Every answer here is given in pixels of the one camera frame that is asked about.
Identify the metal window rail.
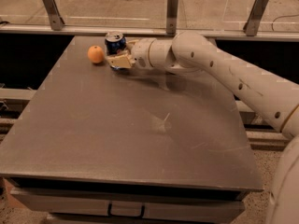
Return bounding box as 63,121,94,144
0,23,299,42

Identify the metal bracket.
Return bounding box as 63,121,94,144
42,0,64,31
243,0,269,36
166,0,178,35

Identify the right metal bracket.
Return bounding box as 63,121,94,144
243,0,269,36

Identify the middle metal bracket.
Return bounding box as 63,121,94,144
166,0,178,35

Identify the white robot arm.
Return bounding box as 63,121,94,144
105,31,299,224

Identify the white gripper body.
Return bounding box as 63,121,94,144
131,38,155,69

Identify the orange fruit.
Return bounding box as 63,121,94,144
87,46,105,63

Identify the left metal bracket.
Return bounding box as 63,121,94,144
42,0,64,31

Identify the blue pepsi can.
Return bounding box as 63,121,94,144
105,31,128,59

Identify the grey drawer with black handle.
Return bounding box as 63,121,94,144
10,188,245,224

